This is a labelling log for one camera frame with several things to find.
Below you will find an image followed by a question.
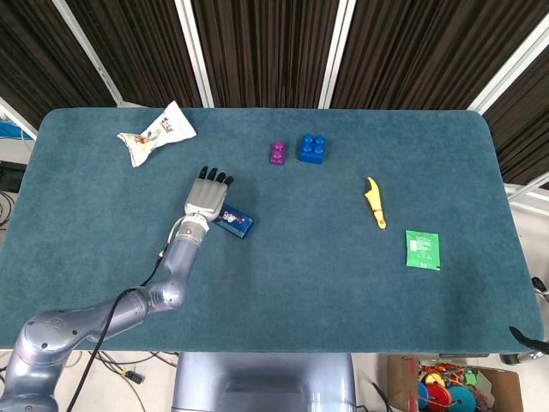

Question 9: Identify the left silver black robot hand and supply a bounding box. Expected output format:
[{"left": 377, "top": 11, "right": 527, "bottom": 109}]
[{"left": 183, "top": 165, "right": 236, "bottom": 224}]

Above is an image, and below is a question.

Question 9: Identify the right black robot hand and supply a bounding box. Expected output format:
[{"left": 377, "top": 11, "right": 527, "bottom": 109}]
[{"left": 509, "top": 323, "right": 549, "bottom": 349}]

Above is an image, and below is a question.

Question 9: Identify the blue cardboard glasses case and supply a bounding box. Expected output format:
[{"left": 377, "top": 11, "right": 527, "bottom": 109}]
[{"left": 212, "top": 201, "right": 255, "bottom": 240}]

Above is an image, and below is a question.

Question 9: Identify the brown cardboard box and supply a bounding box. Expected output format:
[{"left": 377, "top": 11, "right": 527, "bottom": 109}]
[{"left": 387, "top": 354, "right": 524, "bottom": 412}]

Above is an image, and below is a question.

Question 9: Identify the crumpled white snack bag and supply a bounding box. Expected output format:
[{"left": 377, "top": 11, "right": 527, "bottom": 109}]
[{"left": 116, "top": 100, "right": 198, "bottom": 168}]

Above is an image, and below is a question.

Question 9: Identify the purple toy brick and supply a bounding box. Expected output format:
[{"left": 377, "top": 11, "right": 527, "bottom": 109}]
[{"left": 268, "top": 141, "right": 287, "bottom": 167}]

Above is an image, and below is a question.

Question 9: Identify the teal toy disc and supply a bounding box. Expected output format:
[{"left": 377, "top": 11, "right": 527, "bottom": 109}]
[{"left": 445, "top": 385, "right": 478, "bottom": 412}]

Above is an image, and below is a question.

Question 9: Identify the red toy disc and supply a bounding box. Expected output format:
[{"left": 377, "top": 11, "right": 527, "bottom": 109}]
[{"left": 425, "top": 383, "right": 452, "bottom": 409}]

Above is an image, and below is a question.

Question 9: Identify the blue toy brick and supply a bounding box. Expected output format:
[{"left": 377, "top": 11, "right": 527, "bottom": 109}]
[{"left": 298, "top": 133, "right": 328, "bottom": 165}]

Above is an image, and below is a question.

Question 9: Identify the teal table cloth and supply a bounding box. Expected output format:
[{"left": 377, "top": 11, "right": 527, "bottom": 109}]
[{"left": 0, "top": 106, "right": 542, "bottom": 354}]

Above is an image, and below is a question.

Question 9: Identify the green foil packet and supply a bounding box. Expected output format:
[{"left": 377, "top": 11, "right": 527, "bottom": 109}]
[{"left": 404, "top": 229, "right": 442, "bottom": 272}]

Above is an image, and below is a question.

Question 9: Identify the dark brown pleated curtain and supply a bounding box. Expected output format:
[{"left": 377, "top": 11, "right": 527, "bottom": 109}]
[
  {"left": 483, "top": 46, "right": 549, "bottom": 185},
  {"left": 332, "top": 0, "right": 549, "bottom": 111},
  {"left": 63, "top": 0, "right": 203, "bottom": 108},
  {"left": 0, "top": 0, "right": 118, "bottom": 130},
  {"left": 190, "top": 0, "right": 341, "bottom": 109}
]

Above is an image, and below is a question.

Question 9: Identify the yellow rubber chicken toy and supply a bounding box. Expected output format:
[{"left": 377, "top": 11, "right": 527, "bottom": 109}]
[{"left": 364, "top": 176, "right": 388, "bottom": 232}]

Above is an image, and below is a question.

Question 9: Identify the blue-grey robot torso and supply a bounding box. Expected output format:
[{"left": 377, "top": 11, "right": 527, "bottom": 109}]
[{"left": 171, "top": 352, "right": 357, "bottom": 412}]

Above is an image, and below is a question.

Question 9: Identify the black electronic device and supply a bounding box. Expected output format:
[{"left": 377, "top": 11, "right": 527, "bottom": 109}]
[{"left": 0, "top": 161, "right": 27, "bottom": 193}]

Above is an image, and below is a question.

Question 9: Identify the white metal frame post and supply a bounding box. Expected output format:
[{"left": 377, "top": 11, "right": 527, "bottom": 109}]
[
  {"left": 51, "top": 0, "right": 128, "bottom": 108},
  {"left": 504, "top": 171, "right": 549, "bottom": 211},
  {"left": 467, "top": 15, "right": 549, "bottom": 115},
  {"left": 317, "top": 0, "right": 354, "bottom": 109},
  {"left": 174, "top": 0, "right": 215, "bottom": 108},
  {"left": 0, "top": 96, "right": 39, "bottom": 141}
]

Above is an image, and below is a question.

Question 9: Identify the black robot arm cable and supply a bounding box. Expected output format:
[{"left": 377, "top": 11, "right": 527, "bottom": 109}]
[{"left": 63, "top": 217, "right": 182, "bottom": 412}]

